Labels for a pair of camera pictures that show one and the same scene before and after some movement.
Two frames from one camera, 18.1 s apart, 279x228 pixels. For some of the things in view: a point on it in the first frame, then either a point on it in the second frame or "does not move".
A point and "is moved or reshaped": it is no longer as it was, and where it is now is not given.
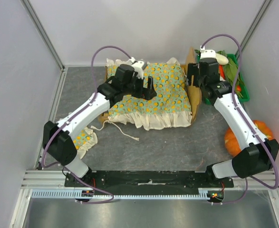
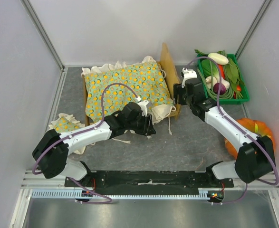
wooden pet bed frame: x=194 y=95 -> x=170 y=79
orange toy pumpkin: x=232 y=147 does not move
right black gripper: x=198 y=75 -> x=177 y=93
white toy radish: x=221 y=59 does not move
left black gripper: x=147 y=93 -> x=148 y=128
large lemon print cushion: x=170 y=107 is moved or reshaped
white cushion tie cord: x=108 y=121 is moved or reshaped
